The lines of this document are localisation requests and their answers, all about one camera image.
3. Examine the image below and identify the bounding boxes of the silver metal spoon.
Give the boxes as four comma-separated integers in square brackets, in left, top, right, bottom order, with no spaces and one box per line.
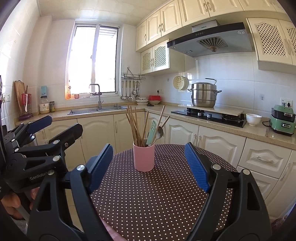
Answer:
[152,126,164,145]

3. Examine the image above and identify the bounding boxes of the white ceramic bowl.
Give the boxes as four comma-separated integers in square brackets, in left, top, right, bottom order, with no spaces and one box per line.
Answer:
[246,113,262,126]

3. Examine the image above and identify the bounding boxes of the white stacked bowls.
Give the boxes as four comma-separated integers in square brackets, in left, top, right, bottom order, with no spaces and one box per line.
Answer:
[136,98,149,105]

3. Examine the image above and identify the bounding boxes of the green electric cooker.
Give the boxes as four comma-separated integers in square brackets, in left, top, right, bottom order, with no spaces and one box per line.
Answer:
[269,105,295,136]

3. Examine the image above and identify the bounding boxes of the small dark jar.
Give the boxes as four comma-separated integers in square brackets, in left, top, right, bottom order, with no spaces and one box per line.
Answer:
[49,101,55,113]

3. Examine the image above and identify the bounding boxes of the long wooden chopstick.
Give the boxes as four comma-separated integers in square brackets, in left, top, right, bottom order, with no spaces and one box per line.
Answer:
[152,105,166,144]

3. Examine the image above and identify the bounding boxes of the glass jar with blue lid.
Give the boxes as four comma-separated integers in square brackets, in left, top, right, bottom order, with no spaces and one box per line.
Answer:
[39,86,50,114]

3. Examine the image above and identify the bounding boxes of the red bowl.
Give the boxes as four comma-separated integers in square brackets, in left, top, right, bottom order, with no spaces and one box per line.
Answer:
[149,95,162,105]

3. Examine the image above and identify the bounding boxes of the kitchen window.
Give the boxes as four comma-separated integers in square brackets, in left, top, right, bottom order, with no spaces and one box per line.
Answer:
[65,23,121,100]

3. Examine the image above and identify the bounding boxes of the black gas stove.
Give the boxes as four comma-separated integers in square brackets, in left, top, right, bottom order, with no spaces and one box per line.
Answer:
[171,108,247,128]

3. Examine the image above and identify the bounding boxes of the wooden cutting board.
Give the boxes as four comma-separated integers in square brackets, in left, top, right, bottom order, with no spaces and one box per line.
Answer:
[14,80,25,116]

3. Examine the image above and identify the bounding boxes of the cream round steamer tray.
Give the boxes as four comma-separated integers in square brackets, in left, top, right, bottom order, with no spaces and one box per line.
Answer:
[173,75,189,91]

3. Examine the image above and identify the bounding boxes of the cream upper kitchen cabinets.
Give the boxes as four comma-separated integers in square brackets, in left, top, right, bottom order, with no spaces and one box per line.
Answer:
[135,1,295,74]

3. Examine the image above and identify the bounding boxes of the cream lower kitchen cabinets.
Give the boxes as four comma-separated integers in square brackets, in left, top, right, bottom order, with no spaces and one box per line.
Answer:
[14,111,296,218]

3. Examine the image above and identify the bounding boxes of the person's left hand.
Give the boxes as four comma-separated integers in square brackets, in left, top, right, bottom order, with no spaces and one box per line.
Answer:
[1,187,40,220]

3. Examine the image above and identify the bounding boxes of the hanging utensil rack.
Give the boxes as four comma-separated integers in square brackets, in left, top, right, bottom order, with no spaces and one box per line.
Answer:
[120,67,146,102]

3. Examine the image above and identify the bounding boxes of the brown polka dot tablecloth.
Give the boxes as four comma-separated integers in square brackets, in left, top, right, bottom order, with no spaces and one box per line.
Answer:
[90,143,239,241]

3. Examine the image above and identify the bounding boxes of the light blue spatula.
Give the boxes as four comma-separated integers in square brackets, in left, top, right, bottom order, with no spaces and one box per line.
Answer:
[146,120,157,146]

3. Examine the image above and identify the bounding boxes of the chrome kitchen faucet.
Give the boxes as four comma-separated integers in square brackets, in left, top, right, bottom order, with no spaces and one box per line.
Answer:
[89,83,103,110]

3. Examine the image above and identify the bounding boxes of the grey range hood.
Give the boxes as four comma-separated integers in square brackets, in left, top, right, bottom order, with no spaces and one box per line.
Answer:
[167,22,253,58]

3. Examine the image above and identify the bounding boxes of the red kitchen tool set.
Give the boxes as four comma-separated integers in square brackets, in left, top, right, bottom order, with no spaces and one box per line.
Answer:
[18,86,33,121]

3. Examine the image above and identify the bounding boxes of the pink utensil holder cup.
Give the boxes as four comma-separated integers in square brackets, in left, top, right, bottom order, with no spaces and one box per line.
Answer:
[133,144,155,172]

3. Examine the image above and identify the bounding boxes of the stainless steel sink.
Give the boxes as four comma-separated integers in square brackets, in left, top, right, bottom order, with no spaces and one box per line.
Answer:
[68,104,127,115]

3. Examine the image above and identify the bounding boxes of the cream kitchen cabinets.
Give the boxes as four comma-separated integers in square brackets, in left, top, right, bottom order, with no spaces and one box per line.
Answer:
[135,1,295,74]
[14,111,296,218]

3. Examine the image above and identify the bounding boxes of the stainless steel steamer pot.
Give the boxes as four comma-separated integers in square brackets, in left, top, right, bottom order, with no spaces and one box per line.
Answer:
[188,78,222,108]

